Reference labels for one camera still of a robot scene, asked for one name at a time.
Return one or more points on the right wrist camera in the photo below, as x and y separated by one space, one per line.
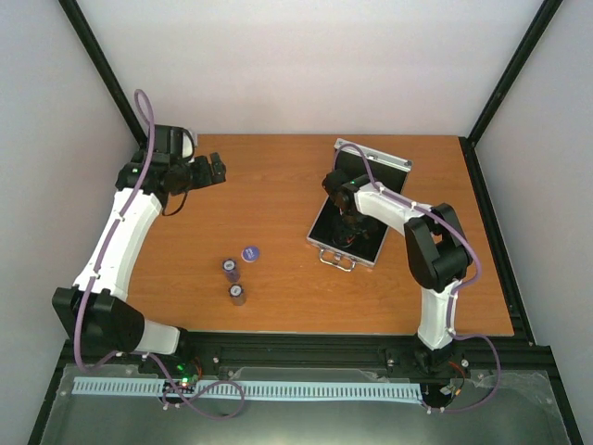
335 186

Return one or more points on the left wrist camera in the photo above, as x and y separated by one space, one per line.
176 141

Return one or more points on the black aluminium frame rail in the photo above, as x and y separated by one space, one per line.
393 357

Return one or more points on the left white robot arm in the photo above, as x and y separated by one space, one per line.
94 310

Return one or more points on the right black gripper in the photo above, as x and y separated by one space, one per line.
343 232

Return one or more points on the blue small blind button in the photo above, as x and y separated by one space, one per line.
250 254

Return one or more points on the aluminium poker case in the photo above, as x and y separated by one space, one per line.
355 160

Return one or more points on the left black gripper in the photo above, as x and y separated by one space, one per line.
219 169

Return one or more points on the purple chip stack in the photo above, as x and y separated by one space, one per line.
237 295
230 270

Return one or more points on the left green lit circuit board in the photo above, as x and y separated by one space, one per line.
187 375

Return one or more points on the light blue slotted cable duct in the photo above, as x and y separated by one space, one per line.
250 390

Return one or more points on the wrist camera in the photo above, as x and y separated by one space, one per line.
335 186
176 141

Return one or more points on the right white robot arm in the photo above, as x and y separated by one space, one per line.
437 250

